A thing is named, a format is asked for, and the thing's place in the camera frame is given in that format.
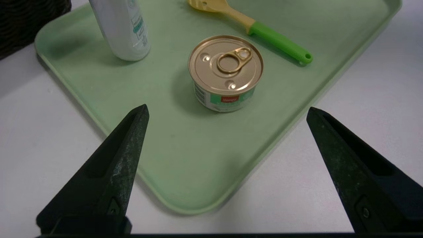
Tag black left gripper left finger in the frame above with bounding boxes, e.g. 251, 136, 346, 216
36, 104, 150, 232

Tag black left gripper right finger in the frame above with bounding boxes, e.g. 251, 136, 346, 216
306, 106, 423, 234

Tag white spray bottle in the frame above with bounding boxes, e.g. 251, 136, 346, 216
88, 0, 152, 62

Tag gold lid tin can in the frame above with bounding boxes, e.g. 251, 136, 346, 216
187, 35, 264, 113

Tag yellow spoon green handle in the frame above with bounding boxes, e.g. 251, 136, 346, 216
187, 0, 313, 65

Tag dark brown wicker basket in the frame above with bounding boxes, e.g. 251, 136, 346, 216
0, 0, 72, 61

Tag light green plastic tray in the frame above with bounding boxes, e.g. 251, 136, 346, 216
34, 0, 403, 216

